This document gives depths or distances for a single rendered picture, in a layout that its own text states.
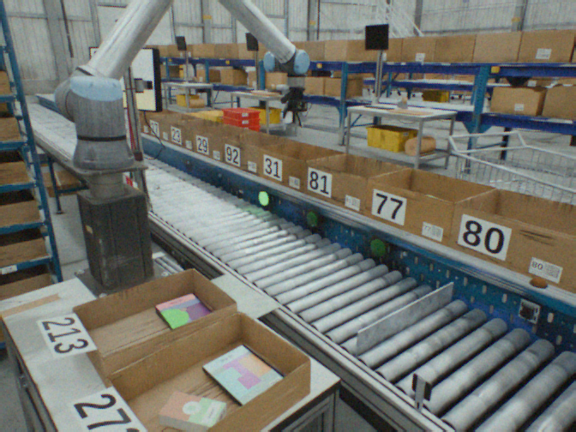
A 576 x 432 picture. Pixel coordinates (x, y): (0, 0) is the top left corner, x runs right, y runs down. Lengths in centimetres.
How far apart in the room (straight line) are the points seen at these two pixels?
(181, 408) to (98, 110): 91
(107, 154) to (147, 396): 75
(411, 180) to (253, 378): 123
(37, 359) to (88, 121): 70
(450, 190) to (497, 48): 477
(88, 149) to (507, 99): 542
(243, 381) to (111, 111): 91
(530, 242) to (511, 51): 515
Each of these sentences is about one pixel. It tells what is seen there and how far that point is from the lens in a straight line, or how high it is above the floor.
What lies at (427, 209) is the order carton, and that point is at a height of 100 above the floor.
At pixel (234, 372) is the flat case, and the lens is 116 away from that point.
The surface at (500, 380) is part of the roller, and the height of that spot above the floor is 75.
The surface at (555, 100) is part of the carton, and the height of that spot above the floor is 98.
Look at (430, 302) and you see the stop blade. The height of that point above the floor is 78.
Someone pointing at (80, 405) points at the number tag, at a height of 86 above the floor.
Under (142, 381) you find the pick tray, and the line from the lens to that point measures 117.
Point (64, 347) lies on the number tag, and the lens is 122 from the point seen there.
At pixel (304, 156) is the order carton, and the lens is 252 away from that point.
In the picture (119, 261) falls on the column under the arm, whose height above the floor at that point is 86.
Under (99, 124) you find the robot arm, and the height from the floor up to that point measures 132.
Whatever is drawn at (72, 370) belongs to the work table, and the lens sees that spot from 133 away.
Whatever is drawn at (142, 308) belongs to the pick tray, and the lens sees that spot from 148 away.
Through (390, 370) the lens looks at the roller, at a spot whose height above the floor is 75.
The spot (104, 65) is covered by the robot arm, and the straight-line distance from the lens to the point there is 170.
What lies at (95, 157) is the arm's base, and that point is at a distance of 150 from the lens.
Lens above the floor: 153
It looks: 21 degrees down
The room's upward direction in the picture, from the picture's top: straight up
